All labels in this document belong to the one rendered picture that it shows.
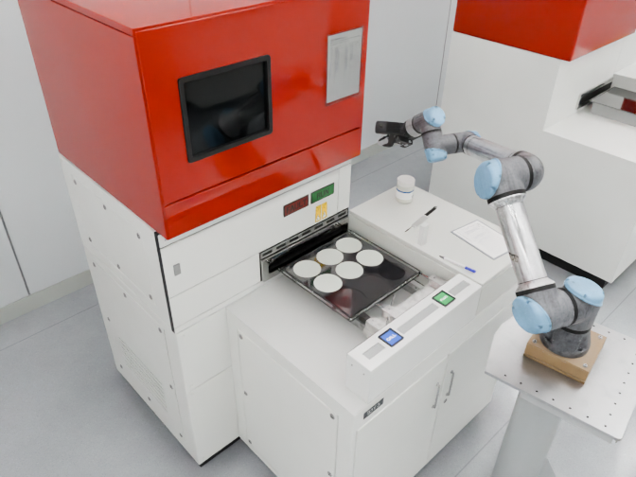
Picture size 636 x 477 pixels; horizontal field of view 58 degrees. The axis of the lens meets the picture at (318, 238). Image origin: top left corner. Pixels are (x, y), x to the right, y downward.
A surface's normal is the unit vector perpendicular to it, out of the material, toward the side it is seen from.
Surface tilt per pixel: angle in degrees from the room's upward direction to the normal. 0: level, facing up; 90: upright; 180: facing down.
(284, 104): 90
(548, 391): 0
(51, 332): 0
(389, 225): 0
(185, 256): 90
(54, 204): 90
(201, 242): 90
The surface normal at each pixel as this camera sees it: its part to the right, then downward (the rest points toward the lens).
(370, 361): 0.01, -0.82
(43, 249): 0.69, 0.43
